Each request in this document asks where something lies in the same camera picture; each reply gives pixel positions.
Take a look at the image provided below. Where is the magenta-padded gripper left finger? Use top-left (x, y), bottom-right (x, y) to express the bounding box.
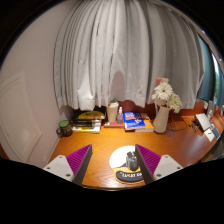
top-left (43, 143), bottom-right (94, 187)

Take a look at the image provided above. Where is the yellow and black book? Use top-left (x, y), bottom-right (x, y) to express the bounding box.
top-left (74, 110), bottom-right (107, 121)

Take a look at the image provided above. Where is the white yellow black mouse pad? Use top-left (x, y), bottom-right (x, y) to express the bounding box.
top-left (109, 145), bottom-right (148, 185)

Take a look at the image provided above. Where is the white ceramic jug vase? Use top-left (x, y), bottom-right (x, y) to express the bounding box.
top-left (152, 104), bottom-right (171, 134)

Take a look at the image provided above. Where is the white pleated curtain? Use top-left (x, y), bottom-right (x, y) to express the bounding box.
top-left (53, 0), bottom-right (205, 112)

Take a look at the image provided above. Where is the white and yellow book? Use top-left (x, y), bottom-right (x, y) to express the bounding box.
top-left (71, 124), bottom-right (102, 134)

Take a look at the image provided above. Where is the dark mug green inside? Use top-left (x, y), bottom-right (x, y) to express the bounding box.
top-left (56, 119), bottom-right (74, 138)

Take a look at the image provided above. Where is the teal curtain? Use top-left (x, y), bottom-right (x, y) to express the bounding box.
top-left (198, 34), bottom-right (217, 101)

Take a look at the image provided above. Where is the beige cylindrical container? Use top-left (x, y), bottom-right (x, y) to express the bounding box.
top-left (106, 100), bottom-right (120, 124)

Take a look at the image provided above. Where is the clear spray bottle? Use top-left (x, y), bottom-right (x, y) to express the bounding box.
top-left (116, 106), bottom-right (124, 125)

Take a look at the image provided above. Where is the silver laptop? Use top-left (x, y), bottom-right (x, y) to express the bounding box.
top-left (194, 112), bottom-right (212, 132)

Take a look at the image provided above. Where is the orange book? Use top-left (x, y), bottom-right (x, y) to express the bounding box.
top-left (134, 113), bottom-right (155, 133)

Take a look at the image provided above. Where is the blue book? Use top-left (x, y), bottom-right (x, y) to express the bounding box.
top-left (123, 110), bottom-right (146, 131)

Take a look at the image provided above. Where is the red-brown book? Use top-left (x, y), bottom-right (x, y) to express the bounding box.
top-left (103, 121), bottom-right (125, 129)

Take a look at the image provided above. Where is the white paper sheet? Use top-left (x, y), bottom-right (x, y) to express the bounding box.
top-left (203, 128), bottom-right (217, 143)

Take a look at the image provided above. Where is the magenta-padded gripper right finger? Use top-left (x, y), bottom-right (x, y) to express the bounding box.
top-left (134, 143), bottom-right (184, 185)

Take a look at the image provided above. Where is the black cable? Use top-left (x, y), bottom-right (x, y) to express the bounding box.
top-left (168, 116), bottom-right (198, 133)

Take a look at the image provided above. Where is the grey black computer mouse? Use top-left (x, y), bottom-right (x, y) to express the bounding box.
top-left (125, 150), bottom-right (139, 172)

